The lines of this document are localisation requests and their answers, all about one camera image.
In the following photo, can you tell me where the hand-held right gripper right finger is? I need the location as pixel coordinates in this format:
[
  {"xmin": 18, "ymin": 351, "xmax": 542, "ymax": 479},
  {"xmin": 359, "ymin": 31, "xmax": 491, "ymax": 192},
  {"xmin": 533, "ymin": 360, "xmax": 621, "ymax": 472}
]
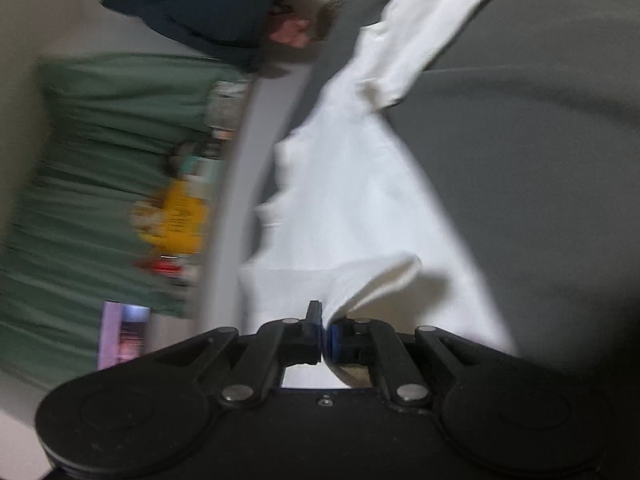
[{"xmin": 325, "ymin": 316, "xmax": 501, "ymax": 406}]

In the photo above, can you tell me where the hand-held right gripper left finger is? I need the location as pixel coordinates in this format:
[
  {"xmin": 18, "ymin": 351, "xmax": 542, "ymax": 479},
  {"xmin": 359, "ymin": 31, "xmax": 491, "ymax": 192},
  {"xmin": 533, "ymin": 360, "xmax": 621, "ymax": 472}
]
[{"xmin": 150, "ymin": 301, "xmax": 323, "ymax": 406}]

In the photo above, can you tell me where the white shirt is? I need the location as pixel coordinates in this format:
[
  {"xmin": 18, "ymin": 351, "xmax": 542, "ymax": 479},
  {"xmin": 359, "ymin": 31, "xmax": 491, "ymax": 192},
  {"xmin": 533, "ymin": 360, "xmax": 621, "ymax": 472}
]
[{"xmin": 237, "ymin": 0, "xmax": 518, "ymax": 391}]

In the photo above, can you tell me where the red snack packet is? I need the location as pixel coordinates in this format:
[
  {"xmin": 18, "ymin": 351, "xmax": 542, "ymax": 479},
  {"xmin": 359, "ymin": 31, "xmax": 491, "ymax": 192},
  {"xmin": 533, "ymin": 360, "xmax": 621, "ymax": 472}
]
[{"xmin": 132, "ymin": 255, "xmax": 182, "ymax": 277}]

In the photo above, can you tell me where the yellow cardboard box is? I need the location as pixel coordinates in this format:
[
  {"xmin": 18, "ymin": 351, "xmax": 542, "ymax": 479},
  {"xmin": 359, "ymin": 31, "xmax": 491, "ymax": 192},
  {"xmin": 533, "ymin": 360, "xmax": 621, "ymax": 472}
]
[{"xmin": 145, "ymin": 180, "xmax": 211, "ymax": 256}]

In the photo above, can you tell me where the open laptop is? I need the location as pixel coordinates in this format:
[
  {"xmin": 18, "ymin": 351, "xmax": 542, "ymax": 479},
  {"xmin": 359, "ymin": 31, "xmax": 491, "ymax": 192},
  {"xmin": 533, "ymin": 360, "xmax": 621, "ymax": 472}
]
[{"xmin": 97, "ymin": 301, "xmax": 152, "ymax": 371}]

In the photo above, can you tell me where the white and teal box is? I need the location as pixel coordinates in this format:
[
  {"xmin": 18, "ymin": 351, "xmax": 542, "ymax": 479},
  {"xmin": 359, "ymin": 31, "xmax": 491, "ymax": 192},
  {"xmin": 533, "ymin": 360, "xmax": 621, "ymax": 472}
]
[{"xmin": 180, "ymin": 155, "xmax": 226, "ymax": 184}]

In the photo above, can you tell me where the clear plastic container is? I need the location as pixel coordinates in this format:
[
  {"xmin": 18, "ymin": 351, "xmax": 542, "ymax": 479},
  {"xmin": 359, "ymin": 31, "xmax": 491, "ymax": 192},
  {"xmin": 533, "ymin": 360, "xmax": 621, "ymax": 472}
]
[{"xmin": 205, "ymin": 80, "xmax": 251, "ymax": 131}]

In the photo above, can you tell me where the green curtain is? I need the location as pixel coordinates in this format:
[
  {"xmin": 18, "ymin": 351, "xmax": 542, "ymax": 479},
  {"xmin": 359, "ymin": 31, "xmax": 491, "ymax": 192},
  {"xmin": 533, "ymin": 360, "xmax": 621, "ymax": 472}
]
[{"xmin": 0, "ymin": 52, "xmax": 251, "ymax": 391}]

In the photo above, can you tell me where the pink cloth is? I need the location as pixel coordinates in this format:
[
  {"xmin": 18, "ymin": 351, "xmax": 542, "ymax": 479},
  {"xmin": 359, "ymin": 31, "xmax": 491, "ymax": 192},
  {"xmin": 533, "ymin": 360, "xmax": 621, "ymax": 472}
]
[{"xmin": 267, "ymin": 10, "xmax": 316, "ymax": 48}]

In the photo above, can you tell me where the dark teal jacket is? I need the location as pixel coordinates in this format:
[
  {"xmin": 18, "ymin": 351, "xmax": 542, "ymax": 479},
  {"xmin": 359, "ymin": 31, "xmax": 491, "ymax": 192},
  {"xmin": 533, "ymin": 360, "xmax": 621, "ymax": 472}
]
[{"xmin": 100, "ymin": 0, "xmax": 298, "ymax": 73}]

